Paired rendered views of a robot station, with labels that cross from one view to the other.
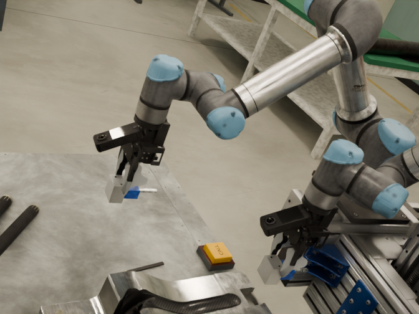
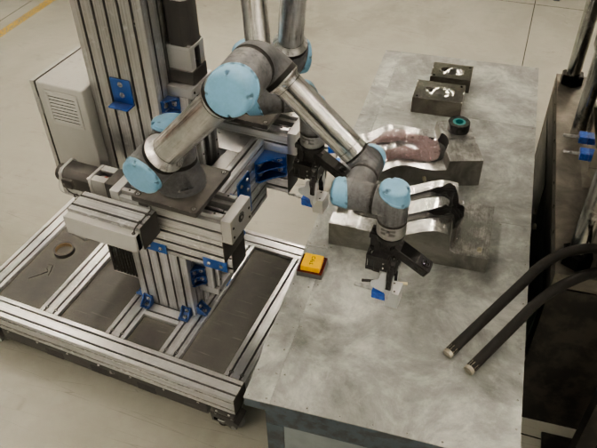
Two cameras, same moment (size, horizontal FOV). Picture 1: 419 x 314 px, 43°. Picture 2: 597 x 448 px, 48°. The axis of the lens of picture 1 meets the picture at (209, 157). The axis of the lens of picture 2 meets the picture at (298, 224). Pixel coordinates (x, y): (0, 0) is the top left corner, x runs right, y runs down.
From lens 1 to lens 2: 237 cm
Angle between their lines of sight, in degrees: 93
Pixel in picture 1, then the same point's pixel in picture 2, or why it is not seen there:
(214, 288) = (364, 220)
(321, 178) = not seen: hidden behind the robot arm
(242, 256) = not seen: outside the picture
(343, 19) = (283, 61)
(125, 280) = (441, 227)
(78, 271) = (435, 296)
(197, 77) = (366, 181)
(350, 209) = (221, 176)
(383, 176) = not seen: hidden behind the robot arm
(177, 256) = (344, 281)
